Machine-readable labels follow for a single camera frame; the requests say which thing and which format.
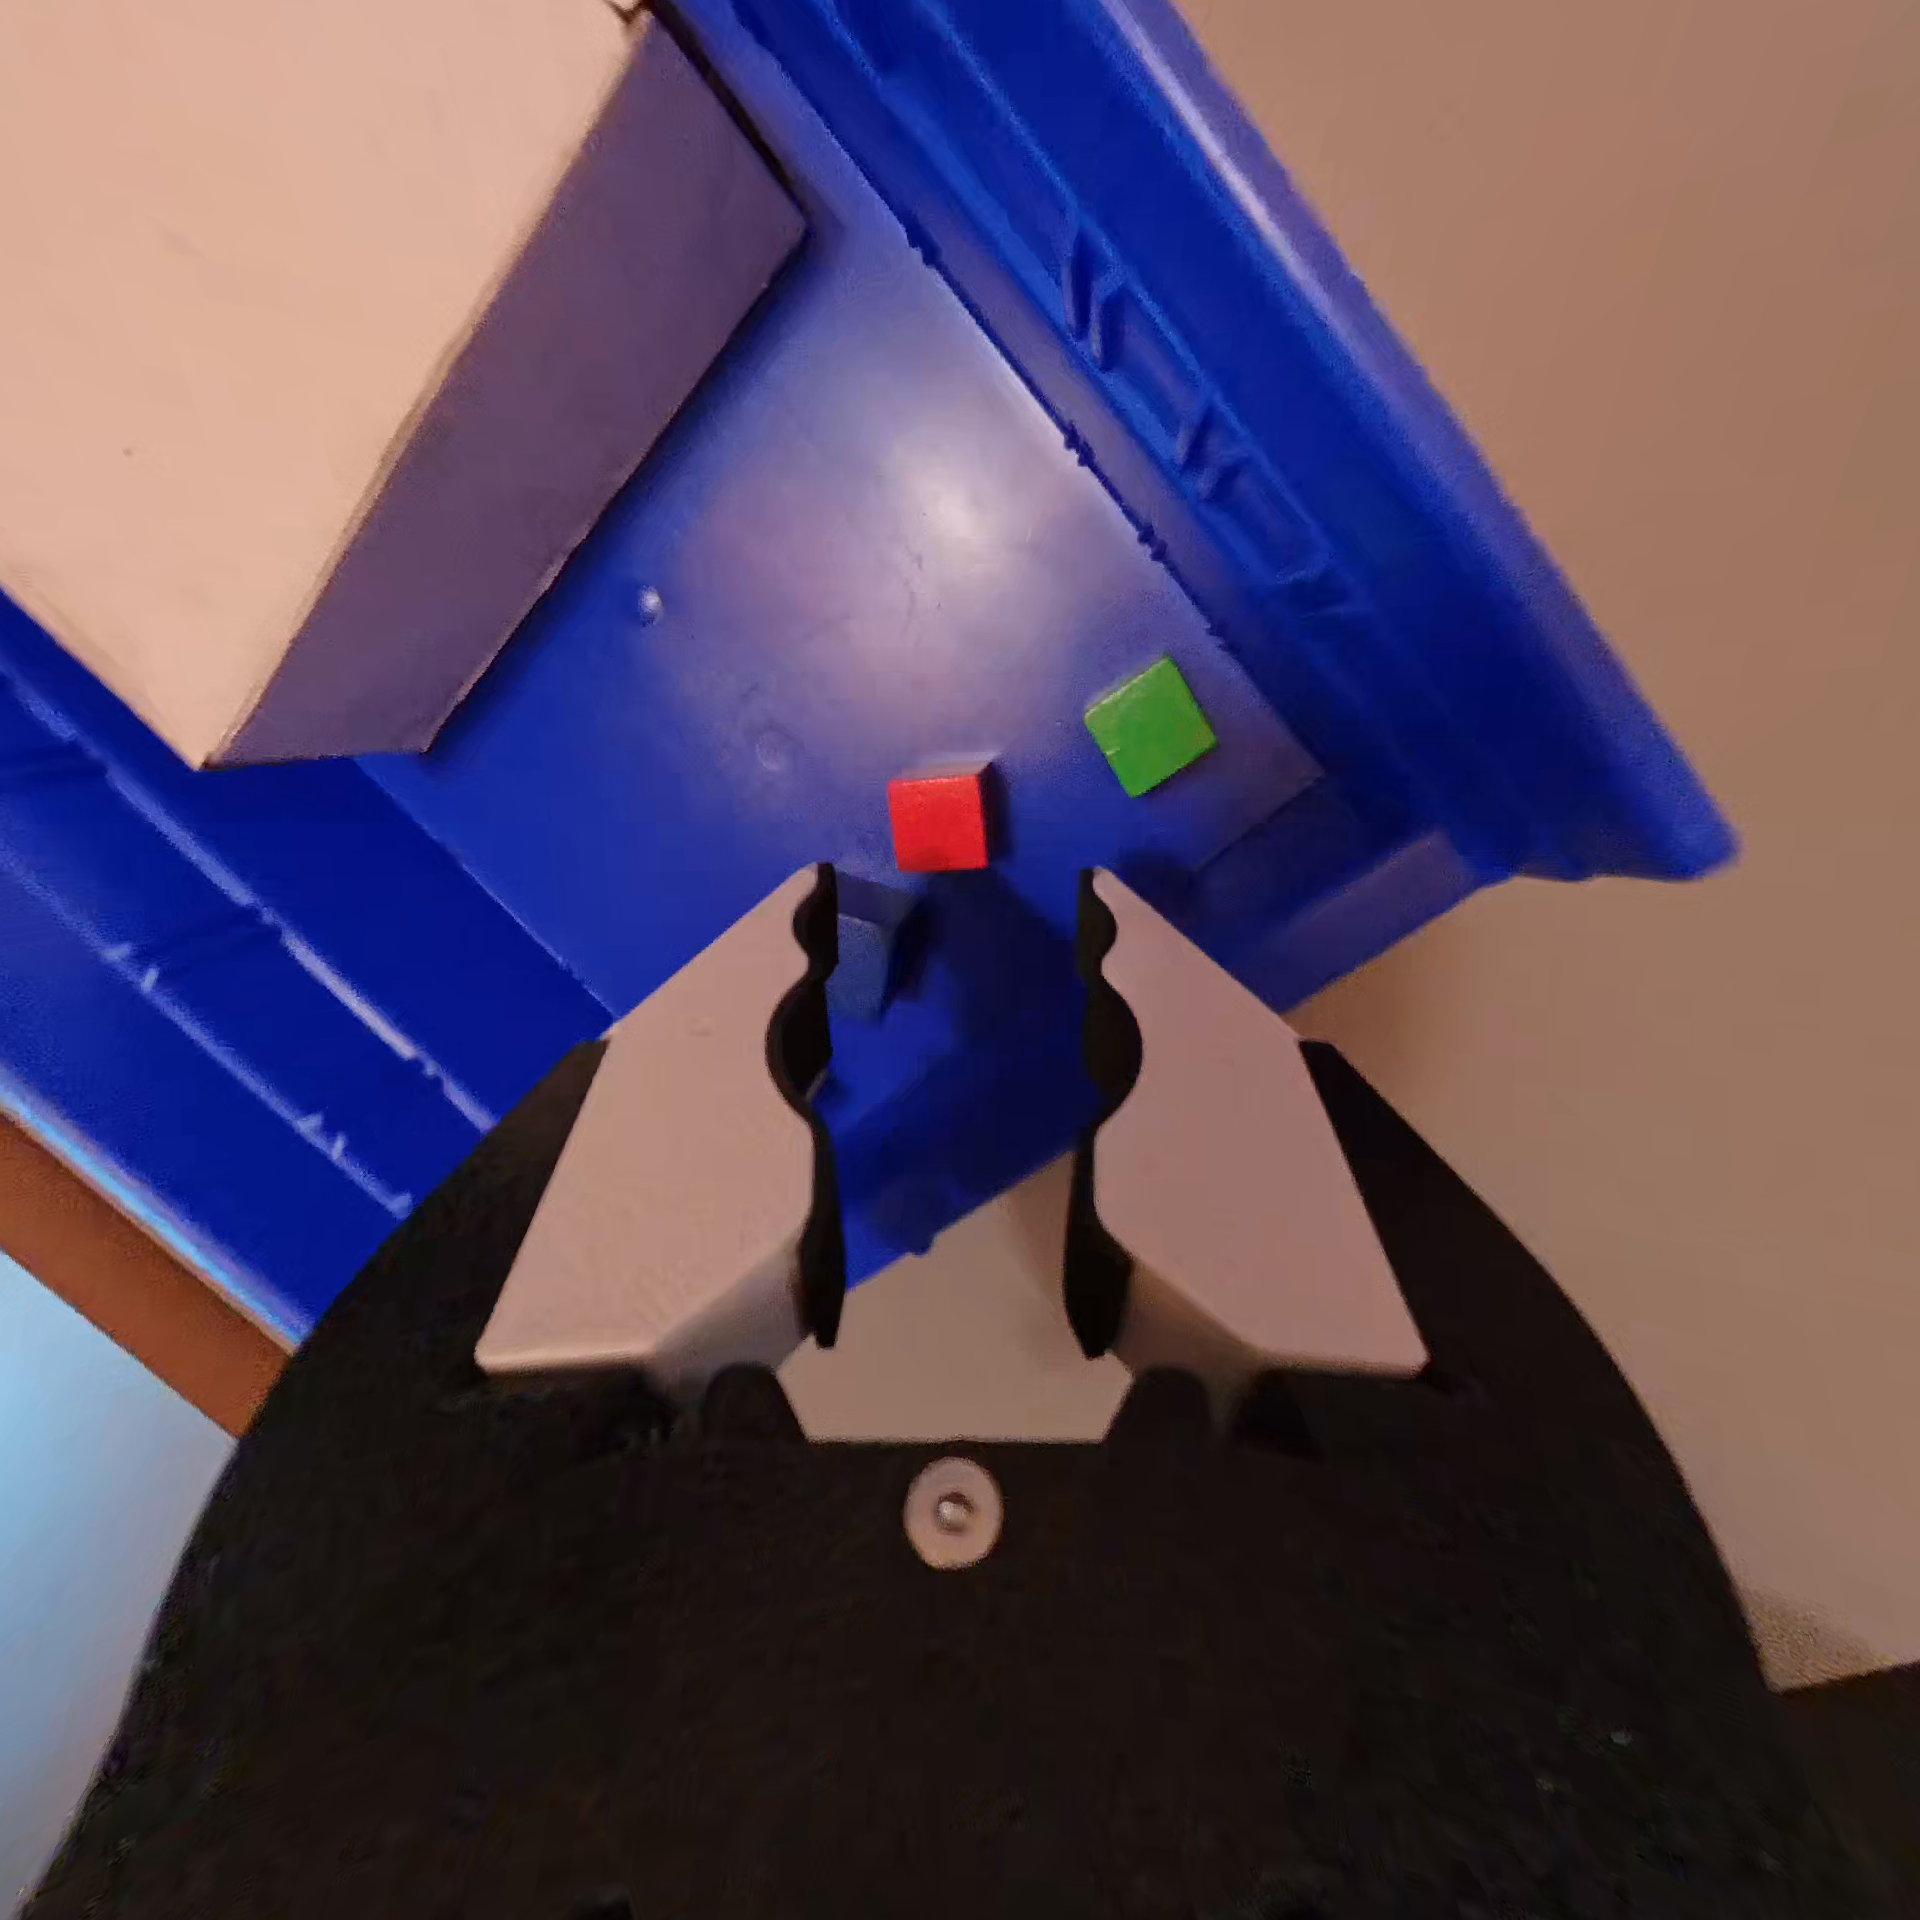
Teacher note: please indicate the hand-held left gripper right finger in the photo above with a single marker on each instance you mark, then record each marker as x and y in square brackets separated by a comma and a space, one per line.
[1244, 1200]

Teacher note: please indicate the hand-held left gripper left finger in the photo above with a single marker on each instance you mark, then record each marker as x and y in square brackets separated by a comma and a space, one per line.
[661, 1200]

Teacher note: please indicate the blue cube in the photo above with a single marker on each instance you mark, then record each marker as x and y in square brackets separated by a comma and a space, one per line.
[866, 961]

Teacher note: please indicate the red cube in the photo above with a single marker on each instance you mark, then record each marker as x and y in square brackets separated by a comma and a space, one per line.
[938, 818]

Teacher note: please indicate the green cube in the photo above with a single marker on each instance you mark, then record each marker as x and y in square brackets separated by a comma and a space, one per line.
[1151, 727]

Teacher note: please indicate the blue plastic bin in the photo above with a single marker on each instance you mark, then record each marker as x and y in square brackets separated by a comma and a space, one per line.
[825, 570]

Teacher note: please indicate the white cardboard mailer box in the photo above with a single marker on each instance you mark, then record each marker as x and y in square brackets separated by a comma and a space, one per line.
[270, 300]

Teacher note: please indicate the grey desk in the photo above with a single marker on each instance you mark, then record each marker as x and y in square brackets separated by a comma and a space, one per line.
[1652, 450]

